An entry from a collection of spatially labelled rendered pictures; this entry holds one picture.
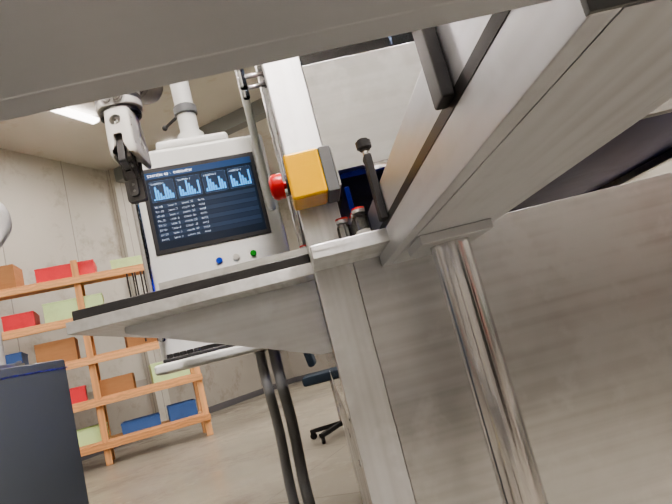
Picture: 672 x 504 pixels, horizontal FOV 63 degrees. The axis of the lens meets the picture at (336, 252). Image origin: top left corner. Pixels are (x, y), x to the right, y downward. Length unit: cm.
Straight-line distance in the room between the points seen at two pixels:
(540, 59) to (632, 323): 76
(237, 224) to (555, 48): 175
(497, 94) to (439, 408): 64
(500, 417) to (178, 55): 58
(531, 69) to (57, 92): 20
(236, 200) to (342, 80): 108
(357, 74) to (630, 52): 72
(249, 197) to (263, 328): 107
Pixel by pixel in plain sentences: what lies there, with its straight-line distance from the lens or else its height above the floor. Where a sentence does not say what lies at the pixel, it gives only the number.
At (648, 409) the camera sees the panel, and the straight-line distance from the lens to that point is 101.
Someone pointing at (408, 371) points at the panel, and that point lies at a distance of 88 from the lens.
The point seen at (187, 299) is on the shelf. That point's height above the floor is 87.
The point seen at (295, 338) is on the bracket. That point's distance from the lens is 97.
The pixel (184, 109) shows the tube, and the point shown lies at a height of 170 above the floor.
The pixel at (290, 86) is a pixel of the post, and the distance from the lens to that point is 97.
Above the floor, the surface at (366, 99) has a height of 113.
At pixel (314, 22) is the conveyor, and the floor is 84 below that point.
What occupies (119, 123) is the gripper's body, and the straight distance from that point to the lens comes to 108.
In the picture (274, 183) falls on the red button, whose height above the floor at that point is 100.
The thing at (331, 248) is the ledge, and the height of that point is 87.
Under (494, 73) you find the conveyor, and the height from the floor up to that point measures 87.
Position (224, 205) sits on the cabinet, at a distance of 198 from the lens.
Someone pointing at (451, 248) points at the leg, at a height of 82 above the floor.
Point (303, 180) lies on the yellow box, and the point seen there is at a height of 98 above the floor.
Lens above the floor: 75
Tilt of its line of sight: 9 degrees up
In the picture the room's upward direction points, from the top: 14 degrees counter-clockwise
